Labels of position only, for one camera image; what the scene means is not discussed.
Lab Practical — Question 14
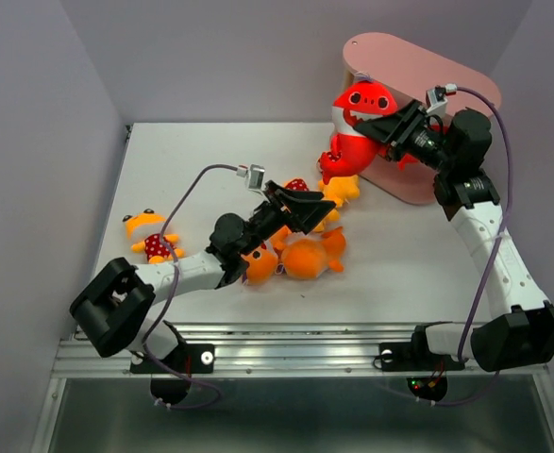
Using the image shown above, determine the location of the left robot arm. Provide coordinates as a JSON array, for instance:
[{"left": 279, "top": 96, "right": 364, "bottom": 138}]
[{"left": 69, "top": 181, "right": 336, "bottom": 372}]

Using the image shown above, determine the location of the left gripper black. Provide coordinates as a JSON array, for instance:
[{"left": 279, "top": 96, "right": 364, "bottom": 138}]
[{"left": 238, "top": 180, "right": 334, "bottom": 257}]

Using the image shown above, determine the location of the orange shark plush facing camera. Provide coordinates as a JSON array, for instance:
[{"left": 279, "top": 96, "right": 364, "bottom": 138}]
[{"left": 241, "top": 243, "right": 279, "bottom": 286}]

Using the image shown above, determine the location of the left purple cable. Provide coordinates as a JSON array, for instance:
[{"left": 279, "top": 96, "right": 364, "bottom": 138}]
[{"left": 142, "top": 163, "right": 249, "bottom": 411}]

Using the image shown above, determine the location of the red shark plush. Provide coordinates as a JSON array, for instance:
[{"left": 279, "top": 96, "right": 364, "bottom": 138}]
[
  {"left": 317, "top": 79, "right": 399, "bottom": 186},
  {"left": 397, "top": 153, "right": 419, "bottom": 171}
]

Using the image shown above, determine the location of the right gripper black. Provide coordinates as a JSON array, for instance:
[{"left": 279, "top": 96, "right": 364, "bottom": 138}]
[{"left": 353, "top": 99, "right": 456, "bottom": 174}]

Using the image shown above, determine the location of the orange shark plush back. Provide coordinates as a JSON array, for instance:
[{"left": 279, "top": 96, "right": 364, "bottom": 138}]
[{"left": 280, "top": 226, "right": 347, "bottom": 280}]

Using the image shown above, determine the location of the aluminium rail frame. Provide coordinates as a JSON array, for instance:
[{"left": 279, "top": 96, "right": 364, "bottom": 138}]
[{"left": 52, "top": 322, "right": 549, "bottom": 378}]

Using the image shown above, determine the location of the red shark plush front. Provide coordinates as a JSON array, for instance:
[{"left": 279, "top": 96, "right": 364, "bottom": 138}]
[{"left": 397, "top": 153, "right": 419, "bottom": 171}]

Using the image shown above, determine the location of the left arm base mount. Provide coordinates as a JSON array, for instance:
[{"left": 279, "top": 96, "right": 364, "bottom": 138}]
[{"left": 128, "top": 344, "right": 221, "bottom": 411}]

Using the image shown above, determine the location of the pink three-tier shelf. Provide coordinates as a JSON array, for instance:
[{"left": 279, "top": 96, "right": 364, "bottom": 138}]
[{"left": 343, "top": 32, "right": 502, "bottom": 206}]

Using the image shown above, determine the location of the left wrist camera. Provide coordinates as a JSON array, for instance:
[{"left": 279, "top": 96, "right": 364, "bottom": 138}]
[{"left": 244, "top": 164, "right": 265, "bottom": 193}]

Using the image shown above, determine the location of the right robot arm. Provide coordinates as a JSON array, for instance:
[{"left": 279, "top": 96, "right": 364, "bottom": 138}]
[{"left": 355, "top": 101, "right": 554, "bottom": 372}]

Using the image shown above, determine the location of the yellow plush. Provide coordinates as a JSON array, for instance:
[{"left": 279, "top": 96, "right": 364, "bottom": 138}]
[
  {"left": 271, "top": 177, "right": 342, "bottom": 251},
  {"left": 318, "top": 175, "right": 361, "bottom": 208},
  {"left": 122, "top": 209, "right": 185, "bottom": 264}
]

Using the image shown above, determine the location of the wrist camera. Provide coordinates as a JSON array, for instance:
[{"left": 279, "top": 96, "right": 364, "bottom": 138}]
[
  {"left": 244, "top": 164, "right": 265, "bottom": 193},
  {"left": 426, "top": 83, "right": 458, "bottom": 117}
]

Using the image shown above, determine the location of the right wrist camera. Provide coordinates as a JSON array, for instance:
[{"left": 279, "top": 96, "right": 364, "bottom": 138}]
[{"left": 426, "top": 83, "right": 458, "bottom": 117}]

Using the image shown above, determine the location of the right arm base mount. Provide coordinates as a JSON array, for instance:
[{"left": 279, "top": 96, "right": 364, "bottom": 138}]
[{"left": 373, "top": 342, "right": 465, "bottom": 403}]

